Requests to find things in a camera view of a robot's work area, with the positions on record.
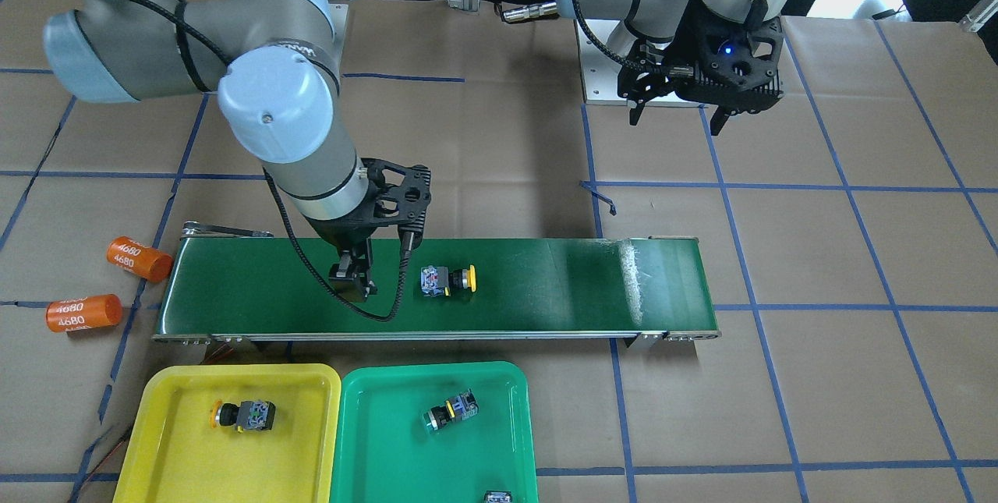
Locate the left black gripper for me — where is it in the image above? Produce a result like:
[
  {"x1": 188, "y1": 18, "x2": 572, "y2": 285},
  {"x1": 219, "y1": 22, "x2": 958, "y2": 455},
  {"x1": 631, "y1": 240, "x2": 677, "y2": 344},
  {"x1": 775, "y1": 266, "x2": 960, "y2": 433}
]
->
[{"x1": 618, "y1": 8, "x2": 734, "y2": 137}]

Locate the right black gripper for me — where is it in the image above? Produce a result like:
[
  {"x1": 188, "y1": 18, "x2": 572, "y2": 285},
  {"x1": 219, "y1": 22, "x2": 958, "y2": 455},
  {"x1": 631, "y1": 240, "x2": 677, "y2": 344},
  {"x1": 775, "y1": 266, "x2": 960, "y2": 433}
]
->
[{"x1": 300, "y1": 195, "x2": 390, "y2": 302}]

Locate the yellow push button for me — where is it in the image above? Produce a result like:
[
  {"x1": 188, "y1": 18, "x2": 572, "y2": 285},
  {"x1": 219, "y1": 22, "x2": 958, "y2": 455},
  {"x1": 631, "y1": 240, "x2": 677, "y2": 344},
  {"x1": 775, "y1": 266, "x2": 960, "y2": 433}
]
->
[
  {"x1": 209, "y1": 399, "x2": 277, "y2": 433},
  {"x1": 419, "y1": 264, "x2": 477, "y2": 297}
]

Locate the green push button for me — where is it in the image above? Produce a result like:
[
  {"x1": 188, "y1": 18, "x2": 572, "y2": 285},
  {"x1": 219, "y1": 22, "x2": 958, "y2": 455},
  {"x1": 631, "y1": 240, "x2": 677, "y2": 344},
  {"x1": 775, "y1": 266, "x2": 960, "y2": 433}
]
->
[
  {"x1": 482, "y1": 490, "x2": 513, "y2": 503},
  {"x1": 422, "y1": 389, "x2": 479, "y2": 431}
]

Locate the orange 4680 cylinder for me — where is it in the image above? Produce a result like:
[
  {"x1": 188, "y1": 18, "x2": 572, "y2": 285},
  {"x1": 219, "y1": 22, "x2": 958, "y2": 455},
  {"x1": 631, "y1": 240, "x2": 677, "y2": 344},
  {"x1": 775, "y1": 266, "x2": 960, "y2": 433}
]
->
[
  {"x1": 45, "y1": 294, "x2": 122, "y2": 333},
  {"x1": 104, "y1": 236, "x2": 174, "y2": 283}
]

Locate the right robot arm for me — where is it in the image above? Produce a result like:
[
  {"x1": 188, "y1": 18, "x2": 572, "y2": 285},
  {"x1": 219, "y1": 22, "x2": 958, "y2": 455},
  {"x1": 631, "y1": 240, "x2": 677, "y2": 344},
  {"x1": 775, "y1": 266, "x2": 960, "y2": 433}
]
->
[{"x1": 43, "y1": 0, "x2": 377, "y2": 302}]

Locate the green plastic tray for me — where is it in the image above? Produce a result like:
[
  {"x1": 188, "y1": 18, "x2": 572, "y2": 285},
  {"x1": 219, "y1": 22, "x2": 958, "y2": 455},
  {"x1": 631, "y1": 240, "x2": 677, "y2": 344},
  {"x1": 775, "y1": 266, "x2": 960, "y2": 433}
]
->
[{"x1": 329, "y1": 361, "x2": 539, "y2": 502}]

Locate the green conveyor belt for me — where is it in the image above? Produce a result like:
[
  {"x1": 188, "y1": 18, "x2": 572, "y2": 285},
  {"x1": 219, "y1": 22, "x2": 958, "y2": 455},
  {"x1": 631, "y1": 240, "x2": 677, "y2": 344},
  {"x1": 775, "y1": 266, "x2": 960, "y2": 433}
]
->
[{"x1": 152, "y1": 227, "x2": 720, "y2": 343}]

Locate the yellow plastic tray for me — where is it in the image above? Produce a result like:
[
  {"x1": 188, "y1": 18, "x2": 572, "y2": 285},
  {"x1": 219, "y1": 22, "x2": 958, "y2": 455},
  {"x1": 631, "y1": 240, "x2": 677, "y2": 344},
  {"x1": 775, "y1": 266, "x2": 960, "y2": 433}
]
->
[{"x1": 114, "y1": 363, "x2": 342, "y2": 502}]

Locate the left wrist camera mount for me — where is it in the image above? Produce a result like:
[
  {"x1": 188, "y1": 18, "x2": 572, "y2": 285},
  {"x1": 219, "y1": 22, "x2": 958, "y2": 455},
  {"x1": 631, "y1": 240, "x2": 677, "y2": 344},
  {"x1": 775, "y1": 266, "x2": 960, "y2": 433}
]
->
[{"x1": 676, "y1": 0, "x2": 784, "y2": 116}]

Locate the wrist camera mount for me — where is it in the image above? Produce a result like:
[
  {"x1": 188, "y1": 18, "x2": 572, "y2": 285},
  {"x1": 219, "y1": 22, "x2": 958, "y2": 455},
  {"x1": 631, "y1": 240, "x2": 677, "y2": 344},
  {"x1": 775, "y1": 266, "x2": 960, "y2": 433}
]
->
[
  {"x1": 361, "y1": 158, "x2": 432, "y2": 253},
  {"x1": 676, "y1": 0, "x2": 784, "y2": 116}
]

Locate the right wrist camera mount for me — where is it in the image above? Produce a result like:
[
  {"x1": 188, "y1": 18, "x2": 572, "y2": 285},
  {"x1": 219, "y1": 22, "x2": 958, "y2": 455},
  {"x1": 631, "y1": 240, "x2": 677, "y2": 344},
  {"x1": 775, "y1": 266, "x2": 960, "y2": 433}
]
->
[{"x1": 361, "y1": 158, "x2": 432, "y2": 253}]

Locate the silver cable connector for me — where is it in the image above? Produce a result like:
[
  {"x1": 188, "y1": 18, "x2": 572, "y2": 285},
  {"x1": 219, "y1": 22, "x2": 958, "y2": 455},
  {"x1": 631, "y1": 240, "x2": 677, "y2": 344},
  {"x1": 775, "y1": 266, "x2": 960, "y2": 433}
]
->
[{"x1": 494, "y1": 2, "x2": 560, "y2": 24}]

